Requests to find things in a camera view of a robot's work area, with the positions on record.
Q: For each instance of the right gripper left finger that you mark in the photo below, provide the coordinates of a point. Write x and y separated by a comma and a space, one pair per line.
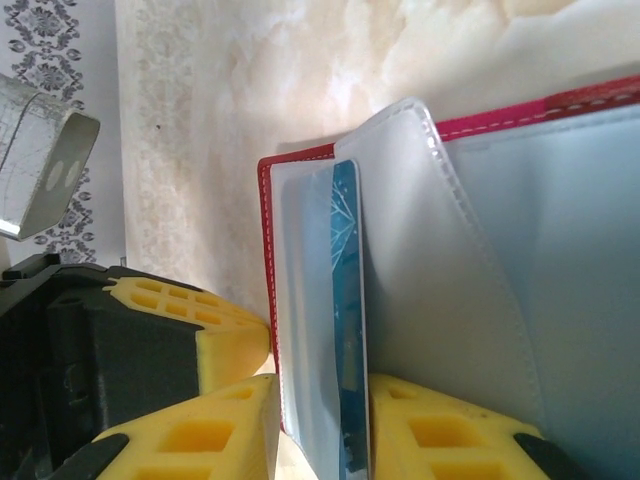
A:
200, 440

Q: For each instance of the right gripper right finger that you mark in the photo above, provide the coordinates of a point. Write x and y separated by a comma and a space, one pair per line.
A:
440, 445

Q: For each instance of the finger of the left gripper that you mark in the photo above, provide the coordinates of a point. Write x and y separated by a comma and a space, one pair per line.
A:
230, 350

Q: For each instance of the blue VIP credit card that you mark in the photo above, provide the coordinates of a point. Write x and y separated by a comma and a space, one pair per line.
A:
347, 300

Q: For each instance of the red card holder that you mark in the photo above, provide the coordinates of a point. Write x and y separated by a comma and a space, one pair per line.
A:
550, 250

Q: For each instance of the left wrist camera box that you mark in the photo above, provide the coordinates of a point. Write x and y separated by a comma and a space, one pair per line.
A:
55, 165

